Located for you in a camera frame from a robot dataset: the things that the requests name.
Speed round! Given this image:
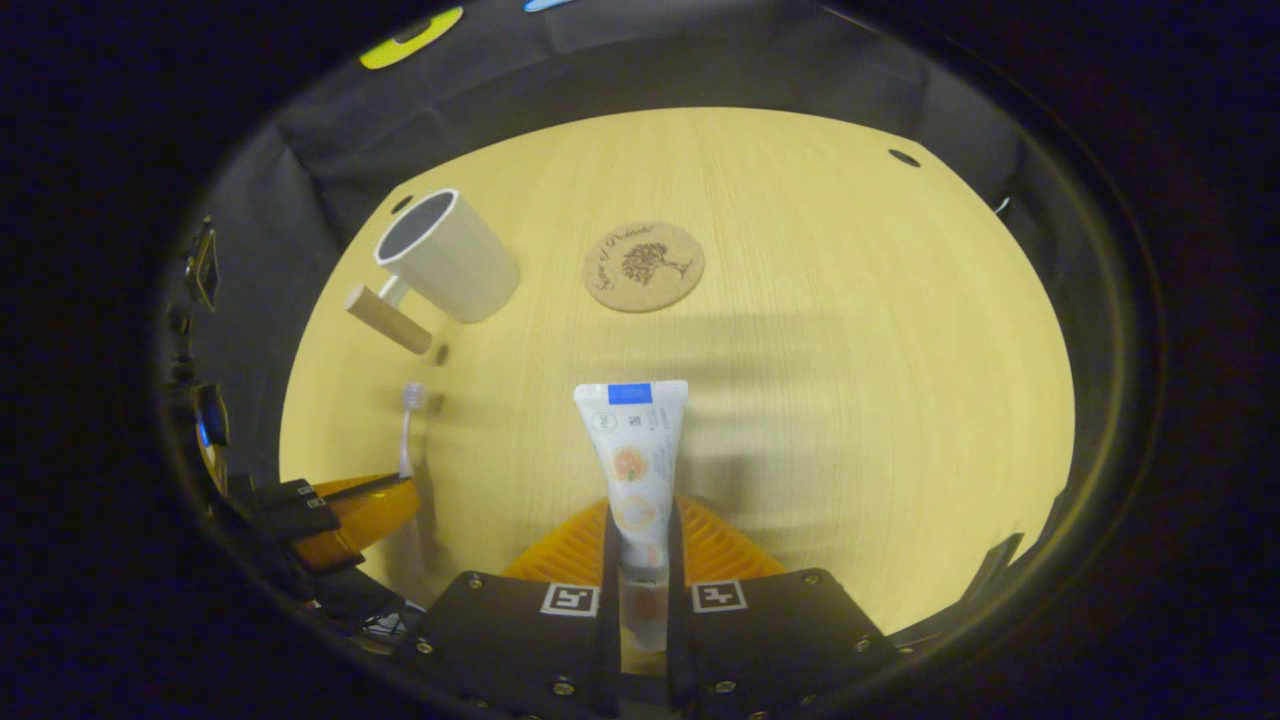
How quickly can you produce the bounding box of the light wooden desktop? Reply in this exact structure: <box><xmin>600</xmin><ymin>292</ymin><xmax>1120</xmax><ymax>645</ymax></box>
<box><xmin>278</xmin><ymin>107</ymin><xmax>1077</xmax><ymax>681</ymax></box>

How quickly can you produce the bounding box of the white toothpaste tube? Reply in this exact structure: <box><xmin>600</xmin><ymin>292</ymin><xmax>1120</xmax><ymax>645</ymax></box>
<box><xmin>573</xmin><ymin>380</ymin><xmax>691</xmax><ymax>653</ymax></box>

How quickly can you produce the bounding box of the white toothbrush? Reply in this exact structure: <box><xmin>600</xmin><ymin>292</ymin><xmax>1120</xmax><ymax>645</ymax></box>
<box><xmin>398</xmin><ymin>382</ymin><xmax>429</xmax><ymax>481</ymax></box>

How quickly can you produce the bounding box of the round cork coaster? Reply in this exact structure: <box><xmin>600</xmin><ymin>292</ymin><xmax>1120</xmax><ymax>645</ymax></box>
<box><xmin>582</xmin><ymin>221</ymin><xmax>706</xmax><ymax>314</ymax></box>

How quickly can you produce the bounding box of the white cup with wooden handle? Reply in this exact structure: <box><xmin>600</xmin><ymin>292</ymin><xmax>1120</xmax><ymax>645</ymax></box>
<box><xmin>345</xmin><ymin>188</ymin><xmax>521</xmax><ymax>356</ymax></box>

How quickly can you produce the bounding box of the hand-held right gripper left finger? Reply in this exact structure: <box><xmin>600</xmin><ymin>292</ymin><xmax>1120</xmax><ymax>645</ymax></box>
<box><xmin>400</xmin><ymin>498</ymin><xmax>626</xmax><ymax>720</ymax></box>

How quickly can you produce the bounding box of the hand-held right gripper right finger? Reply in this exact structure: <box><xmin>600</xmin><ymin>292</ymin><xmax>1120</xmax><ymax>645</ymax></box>
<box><xmin>665</xmin><ymin>497</ymin><xmax>891</xmax><ymax>720</ymax></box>

